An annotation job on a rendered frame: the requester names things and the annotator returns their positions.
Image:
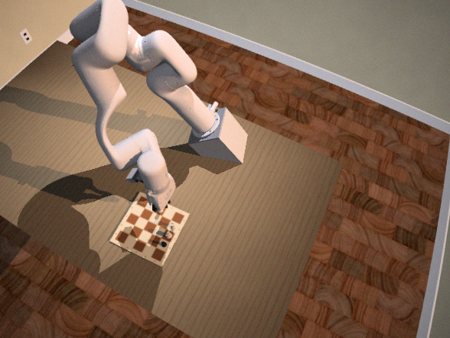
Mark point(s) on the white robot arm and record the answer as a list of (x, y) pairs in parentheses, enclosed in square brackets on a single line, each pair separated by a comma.
[(113, 40)]

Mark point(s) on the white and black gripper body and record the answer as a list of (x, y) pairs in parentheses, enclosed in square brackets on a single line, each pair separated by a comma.
[(160, 200)]

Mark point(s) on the checkered chessboard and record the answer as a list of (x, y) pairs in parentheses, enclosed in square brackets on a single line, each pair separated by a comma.
[(142, 230)]

